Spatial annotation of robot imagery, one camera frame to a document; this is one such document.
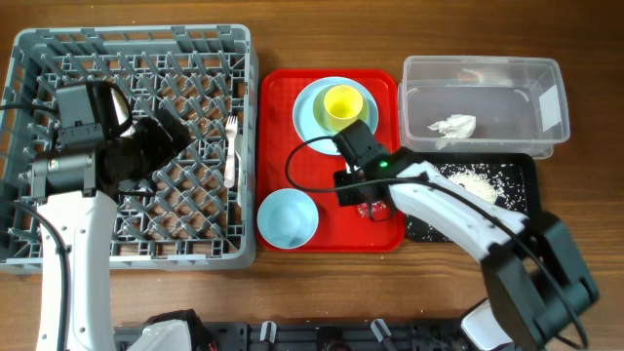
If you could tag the red plastic serving tray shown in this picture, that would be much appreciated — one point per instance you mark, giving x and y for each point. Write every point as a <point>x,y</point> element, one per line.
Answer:
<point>341,229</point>

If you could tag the clear plastic waste bin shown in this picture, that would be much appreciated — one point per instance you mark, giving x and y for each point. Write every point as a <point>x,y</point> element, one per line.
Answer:
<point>520,104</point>

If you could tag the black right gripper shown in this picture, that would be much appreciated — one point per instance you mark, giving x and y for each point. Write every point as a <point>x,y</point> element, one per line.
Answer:
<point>348,198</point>

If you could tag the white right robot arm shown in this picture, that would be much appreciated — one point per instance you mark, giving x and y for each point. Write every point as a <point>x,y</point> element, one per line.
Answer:
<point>536,279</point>

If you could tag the light blue plate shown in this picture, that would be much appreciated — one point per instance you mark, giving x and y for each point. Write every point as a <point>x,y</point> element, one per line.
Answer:
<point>305,124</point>

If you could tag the white paper napkin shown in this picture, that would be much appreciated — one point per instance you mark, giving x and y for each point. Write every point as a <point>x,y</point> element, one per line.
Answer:
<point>456,126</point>

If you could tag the white plastic fork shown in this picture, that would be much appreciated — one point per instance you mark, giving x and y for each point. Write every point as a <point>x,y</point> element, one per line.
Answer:
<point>231,131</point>

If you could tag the grey plastic dishwasher rack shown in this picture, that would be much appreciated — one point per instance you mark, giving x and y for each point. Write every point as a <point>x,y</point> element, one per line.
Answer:
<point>181,217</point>

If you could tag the rice and food scraps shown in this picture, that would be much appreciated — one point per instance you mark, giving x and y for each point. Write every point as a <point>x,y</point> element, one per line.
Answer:
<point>499,184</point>

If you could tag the light blue small bowl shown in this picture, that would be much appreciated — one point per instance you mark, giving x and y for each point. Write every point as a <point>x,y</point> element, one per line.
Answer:
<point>287,219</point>

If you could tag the yellow plastic cup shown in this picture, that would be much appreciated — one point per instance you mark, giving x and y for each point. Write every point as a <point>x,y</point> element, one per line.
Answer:
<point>342,105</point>

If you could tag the light green bowl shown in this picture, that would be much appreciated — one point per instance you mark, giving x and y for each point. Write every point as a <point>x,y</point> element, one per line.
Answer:
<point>319,114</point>

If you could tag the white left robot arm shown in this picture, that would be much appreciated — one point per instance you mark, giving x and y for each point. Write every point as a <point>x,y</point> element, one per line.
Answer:
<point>76,188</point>

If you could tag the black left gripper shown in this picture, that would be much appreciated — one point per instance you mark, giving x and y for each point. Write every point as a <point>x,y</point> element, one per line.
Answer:
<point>165,148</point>

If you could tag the red plastic snack wrapper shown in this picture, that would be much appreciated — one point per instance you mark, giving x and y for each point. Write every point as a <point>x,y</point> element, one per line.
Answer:
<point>376,210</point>

